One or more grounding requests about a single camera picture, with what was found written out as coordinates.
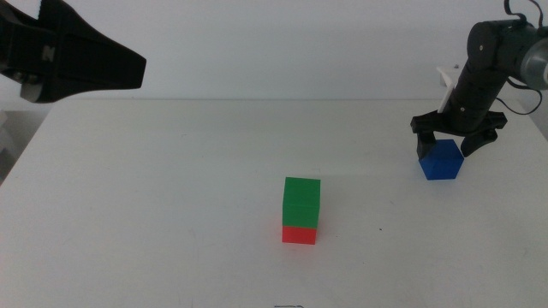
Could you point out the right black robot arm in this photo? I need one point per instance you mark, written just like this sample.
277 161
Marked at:
479 90

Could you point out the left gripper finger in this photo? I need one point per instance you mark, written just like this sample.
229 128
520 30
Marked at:
98 64

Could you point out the green cube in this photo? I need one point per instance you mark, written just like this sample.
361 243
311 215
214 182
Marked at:
301 201

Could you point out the red cube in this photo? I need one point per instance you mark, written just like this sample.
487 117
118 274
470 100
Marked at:
299 236

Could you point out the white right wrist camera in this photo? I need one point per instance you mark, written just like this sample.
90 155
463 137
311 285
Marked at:
447 87

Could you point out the blue cube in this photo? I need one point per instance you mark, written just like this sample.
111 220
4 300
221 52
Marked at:
443 166

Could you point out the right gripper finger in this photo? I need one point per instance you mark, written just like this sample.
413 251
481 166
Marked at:
475 143
425 145

